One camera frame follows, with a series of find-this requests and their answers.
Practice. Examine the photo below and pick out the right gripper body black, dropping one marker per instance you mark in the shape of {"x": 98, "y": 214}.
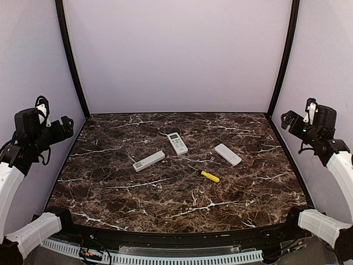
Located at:
{"x": 309, "y": 136}

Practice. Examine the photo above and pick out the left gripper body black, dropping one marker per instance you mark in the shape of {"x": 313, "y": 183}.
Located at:
{"x": 58, "y": 136}

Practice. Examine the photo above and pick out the yellow handled screwdriver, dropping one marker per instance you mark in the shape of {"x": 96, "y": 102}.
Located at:
{"x": 206, "y": 174}

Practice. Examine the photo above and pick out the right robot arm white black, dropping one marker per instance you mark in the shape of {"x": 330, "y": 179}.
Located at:
{"x": 317, "y": 130}

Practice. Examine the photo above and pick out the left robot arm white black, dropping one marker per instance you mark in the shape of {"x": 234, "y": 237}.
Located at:
{"x": 33, "y": 135}

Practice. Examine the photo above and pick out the white remote with label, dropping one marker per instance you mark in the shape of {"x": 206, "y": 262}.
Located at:
{"x": 148, "y": 161}

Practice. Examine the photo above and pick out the white remote with buttons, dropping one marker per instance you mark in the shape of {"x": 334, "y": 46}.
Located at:
{"x": 177, "y": 143}

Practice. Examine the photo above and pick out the black front rail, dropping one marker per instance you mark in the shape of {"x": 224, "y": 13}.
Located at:
{"x": 266, "y": 237}

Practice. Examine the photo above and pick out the right black frame post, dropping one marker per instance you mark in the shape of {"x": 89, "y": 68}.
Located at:
{"x": 285, "y": 58}

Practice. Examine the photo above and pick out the black frame post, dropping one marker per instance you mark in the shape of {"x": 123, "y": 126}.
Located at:
{"x": 59, "y": 4}
{"x": 285, "y": 58}

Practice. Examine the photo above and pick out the left black frame post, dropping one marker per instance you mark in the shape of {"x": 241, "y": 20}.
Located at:
{"x": 59, "y": 4}

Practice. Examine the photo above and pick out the white slotted cable duct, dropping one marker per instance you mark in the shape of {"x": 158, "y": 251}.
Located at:
{"x": 129, "y": 255}

